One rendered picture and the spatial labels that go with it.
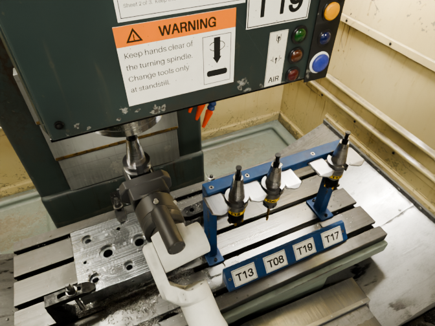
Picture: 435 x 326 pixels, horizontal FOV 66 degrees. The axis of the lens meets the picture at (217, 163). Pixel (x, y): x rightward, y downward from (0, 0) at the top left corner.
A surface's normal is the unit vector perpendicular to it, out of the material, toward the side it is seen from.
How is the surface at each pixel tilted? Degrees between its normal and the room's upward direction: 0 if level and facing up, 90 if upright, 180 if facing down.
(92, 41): 90
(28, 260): 0
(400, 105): 90
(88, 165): 90
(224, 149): 0
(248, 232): 0
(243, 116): 90
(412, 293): 24
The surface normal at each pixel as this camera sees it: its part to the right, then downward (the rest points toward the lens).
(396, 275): -0.37, -0.54
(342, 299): 0.12, -0.75
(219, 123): 0.41, 0.63
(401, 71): -0.91, 0.29
